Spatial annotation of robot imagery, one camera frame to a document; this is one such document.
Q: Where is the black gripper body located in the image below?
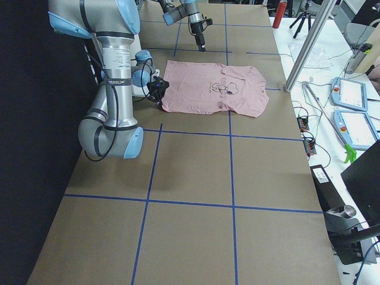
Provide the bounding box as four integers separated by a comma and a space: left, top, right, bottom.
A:
147, 85, 166, 105
190, 21, 205, 45

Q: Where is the pink Snoopy t-shirt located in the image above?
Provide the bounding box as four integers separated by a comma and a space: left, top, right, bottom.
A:
162, 61, 269, 118

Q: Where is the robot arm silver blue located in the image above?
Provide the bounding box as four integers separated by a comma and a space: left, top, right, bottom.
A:
158, 0, 208, 52
48, 1, 155, 162

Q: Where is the red cylinder bottle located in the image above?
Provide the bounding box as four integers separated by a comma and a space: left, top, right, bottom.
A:
272, 0, 287, 29

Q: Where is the silver metal rod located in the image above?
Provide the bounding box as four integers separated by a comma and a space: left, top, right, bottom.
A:
302, 81, 352, 151

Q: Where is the clear plastic bag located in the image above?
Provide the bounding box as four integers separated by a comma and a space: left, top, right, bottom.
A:
288, 43, 333, 68

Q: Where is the grey hub with orange plugs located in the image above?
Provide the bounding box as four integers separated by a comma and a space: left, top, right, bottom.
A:
297, 116, 309, 132

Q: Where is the upper blue teach pendant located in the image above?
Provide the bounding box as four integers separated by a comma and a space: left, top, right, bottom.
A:
331, 77, 368, 112

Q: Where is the blue teach pendant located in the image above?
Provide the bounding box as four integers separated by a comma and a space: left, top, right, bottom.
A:
331, 77, 368, 112
333, 110, 379, 151

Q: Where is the lower blue teach pendant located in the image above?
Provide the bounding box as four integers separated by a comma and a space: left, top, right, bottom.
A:
333, 110, 379, 151

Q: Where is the green plastic clamp tool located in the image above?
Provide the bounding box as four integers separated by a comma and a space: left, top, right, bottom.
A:
344, 144, 357, 163

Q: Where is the black monitor stand box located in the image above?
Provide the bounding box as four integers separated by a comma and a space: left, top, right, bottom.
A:
311, 164, 365, 265

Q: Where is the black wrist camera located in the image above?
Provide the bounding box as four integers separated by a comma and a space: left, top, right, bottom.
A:
202, 18, 213, 29
147, 76, 170, 94

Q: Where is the black camera tripod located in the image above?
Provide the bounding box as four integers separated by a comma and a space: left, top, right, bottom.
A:
289, 1, 311, 39

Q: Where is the aluminium frame post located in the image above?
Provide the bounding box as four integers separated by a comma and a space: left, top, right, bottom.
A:
284, 0, 336, 93

